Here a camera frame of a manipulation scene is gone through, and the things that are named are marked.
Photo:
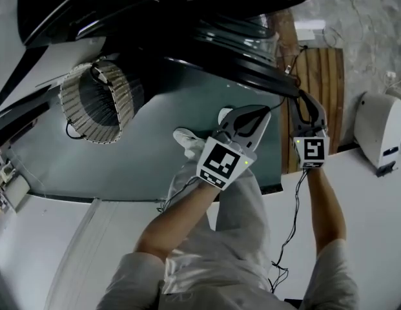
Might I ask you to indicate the black washing machine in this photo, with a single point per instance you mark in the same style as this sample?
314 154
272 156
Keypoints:
122 11

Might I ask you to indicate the person's light grey trousers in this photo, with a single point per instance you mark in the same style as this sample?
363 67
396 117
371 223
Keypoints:
239 212

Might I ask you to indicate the round black washing machine door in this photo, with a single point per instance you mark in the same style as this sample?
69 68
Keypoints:
239 73

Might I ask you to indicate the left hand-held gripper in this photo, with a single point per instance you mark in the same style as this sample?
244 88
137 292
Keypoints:
221 163

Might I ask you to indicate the white rounded appliance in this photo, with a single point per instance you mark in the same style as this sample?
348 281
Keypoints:
381 124

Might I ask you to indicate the person's left white shoe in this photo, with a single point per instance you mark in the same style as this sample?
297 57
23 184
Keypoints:
187 136

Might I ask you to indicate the brown wooden board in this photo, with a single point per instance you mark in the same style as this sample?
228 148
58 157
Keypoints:
323 76

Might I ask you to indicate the person's right forearm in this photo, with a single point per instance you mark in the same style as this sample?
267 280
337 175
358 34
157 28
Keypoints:
326 212

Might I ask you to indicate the person's left forearm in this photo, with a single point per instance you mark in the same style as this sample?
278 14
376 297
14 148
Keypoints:
174 224

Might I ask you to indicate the person's white shirt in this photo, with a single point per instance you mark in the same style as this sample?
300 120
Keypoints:
219 286

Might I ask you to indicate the white pleated laundry basket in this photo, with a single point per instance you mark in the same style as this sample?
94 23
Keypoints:
74 108

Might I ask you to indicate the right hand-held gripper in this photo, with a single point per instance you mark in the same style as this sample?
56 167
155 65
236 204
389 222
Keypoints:
313 150

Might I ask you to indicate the white flat box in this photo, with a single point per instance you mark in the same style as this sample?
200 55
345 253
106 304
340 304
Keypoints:
308 29

